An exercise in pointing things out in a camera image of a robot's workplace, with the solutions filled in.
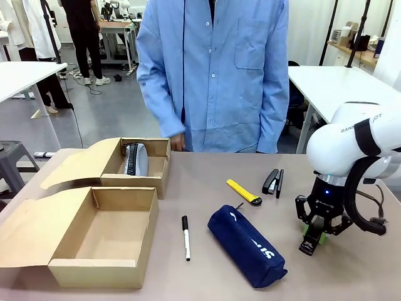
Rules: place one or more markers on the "person's right hand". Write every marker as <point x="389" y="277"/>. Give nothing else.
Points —
<point x="178" y="142"/>

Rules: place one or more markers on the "black container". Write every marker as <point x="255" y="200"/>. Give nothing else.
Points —
<point x="362" y="42"/>

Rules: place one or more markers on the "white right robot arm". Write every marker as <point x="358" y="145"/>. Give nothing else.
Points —
<point x="338" y="147"/>

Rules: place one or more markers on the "person's right forearm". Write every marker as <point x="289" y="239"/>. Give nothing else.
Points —
<point x="163" y="106"/>

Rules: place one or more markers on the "blue bottle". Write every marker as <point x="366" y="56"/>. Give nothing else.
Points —
<point x="379" y="47"/>

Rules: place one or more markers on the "grey pencil case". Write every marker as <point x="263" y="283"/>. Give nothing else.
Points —
<point x="138" y="160"/>

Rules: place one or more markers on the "wood top workbench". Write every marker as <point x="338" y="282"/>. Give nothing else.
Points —
<point x="117" y="28"/>

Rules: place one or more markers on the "white table with round leg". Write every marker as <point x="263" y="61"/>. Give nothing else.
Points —
<point x="25" y="78"/>

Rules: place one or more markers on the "person in blue shirt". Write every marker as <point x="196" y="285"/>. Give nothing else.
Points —
<point x="219" y="78"/>

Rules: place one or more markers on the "black and white marker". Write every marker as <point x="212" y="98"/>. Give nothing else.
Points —
<point x="186" y="238"/>

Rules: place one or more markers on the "white tube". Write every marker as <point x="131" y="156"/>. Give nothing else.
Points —
<point x="45" y="154"/>

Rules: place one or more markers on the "black stand pole with clamp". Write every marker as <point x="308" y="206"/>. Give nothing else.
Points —
<point x="51" y="34"/>

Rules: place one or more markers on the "person's left forearm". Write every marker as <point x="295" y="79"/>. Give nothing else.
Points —
<point x="275" y="119"/>

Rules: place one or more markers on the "person in white coat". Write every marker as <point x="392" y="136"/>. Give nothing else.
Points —
<point x="34" y="31"/>

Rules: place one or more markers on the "large black stapler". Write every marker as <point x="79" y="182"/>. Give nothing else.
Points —
<point x="270" y="182"/>

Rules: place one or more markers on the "small black stapler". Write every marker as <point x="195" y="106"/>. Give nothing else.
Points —
<point x="310" y="244"/>

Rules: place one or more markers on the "yellow utility knife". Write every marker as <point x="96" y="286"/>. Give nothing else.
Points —
<point x="242" y="190"/>

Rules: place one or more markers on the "thick black stand pole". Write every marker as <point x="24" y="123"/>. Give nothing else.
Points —
<point x="357" y="34"/>

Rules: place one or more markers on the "small brown cardboard box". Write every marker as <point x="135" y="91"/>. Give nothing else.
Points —
<point x="348" y="34"/>

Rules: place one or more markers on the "black office chair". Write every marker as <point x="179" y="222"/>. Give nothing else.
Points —
<point x="296" y="97"/>

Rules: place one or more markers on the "white cup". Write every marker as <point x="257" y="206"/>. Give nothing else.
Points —
<point x="345" y="32"/>

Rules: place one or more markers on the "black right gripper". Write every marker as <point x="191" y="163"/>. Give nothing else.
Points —
<point x="326" y="197"/>

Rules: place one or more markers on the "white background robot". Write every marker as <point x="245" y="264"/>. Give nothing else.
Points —
<point x="116" y="6"/>

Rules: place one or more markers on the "small open cardboard box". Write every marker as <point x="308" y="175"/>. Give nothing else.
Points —
<point x="156" y="182"/>

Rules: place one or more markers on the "thin black stand pole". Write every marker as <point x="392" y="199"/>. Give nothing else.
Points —
<point x="329" y="31"/>

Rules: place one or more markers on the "large open cardboard box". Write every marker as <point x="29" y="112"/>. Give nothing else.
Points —
<point x="109" y="235"/>

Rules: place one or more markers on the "white table with angled legs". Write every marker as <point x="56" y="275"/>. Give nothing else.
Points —
<point x="332" y="84"/>

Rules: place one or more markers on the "grey metal stool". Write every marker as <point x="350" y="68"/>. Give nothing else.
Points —
<point x="12" y="163"/>

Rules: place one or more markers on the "navy blue pencil case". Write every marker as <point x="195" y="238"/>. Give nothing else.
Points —
<point x="247" y="247"/>

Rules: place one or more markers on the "person in black clothes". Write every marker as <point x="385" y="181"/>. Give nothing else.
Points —
<point x="84" y="37"/>

